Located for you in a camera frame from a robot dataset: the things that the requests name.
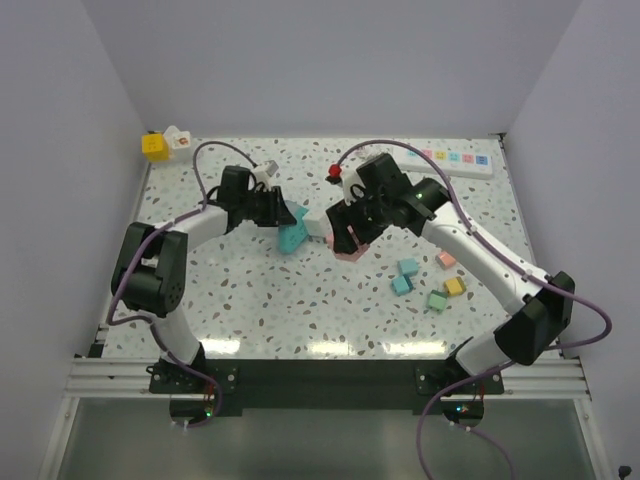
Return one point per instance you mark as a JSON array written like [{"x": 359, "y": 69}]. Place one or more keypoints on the white power strip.
[{"x": 453, "y": 162}]

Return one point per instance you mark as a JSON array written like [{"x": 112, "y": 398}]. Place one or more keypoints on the salmon plug adapter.
[{"x": 445, "y": 260}]

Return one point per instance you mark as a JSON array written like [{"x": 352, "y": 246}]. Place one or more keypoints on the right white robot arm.
[{"x": 538, "y": 312}]

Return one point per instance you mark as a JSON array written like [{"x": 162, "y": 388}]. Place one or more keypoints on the yellow plug adapter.
[{"x": 454, "y": 286}]

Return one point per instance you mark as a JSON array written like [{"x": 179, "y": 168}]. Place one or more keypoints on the yellow cube plug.
[{"x": 155, "y": 148}]

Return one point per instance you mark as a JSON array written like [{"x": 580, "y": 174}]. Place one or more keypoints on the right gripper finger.
[
  {"x": 343, "y": 241},
  {"x": 367, "y": 230}
]

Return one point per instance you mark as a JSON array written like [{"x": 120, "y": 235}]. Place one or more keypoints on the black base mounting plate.
[{"x": 229, "y": 387}]

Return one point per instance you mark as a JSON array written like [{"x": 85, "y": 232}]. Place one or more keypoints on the teal triangular socket block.
[{"x": 291, "y": 237}]

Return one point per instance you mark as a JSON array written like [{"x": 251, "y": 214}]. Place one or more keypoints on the white cube plug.
[{"x": 317, "y": 224}]

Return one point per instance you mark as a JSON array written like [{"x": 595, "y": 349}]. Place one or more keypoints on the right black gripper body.
[{"x": 371, "y": 209}]

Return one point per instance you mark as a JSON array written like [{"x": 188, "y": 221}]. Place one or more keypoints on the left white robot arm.
[{"x": 149, "y": 280}]

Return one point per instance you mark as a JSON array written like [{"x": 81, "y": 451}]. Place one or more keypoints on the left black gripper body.
[{"x": 259, "y": 207}]

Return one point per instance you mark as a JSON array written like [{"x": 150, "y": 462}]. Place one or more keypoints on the aluminium frame rail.
[{"x": 558, "y": 379}]

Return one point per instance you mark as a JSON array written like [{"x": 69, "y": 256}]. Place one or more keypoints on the green plug adapter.
[{"x": 437, "y": 301}]

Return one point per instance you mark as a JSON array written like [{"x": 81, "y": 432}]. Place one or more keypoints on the teal plug adapter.
[
  {"x": 402, "y": 285},
  {"x": 408, "y": 267}
]

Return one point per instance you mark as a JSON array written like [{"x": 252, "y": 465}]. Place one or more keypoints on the white cube with picture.
[{"x": 179, "y": 143}]

